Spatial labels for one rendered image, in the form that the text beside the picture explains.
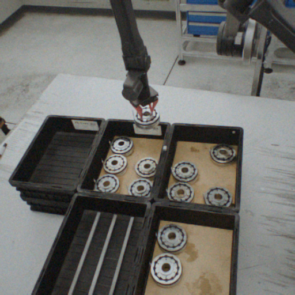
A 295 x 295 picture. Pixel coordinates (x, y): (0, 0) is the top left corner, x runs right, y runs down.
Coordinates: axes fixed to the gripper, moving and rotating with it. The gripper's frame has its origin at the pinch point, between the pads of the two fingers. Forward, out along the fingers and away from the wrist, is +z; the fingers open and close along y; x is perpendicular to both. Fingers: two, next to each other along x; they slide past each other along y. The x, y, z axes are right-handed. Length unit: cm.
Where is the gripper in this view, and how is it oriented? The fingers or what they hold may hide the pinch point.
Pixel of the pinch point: (146, 113)
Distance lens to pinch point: 127.6
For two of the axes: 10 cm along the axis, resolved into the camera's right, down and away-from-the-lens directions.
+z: 1.3, 6.6, 7.4
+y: 8.4, -4.8, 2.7
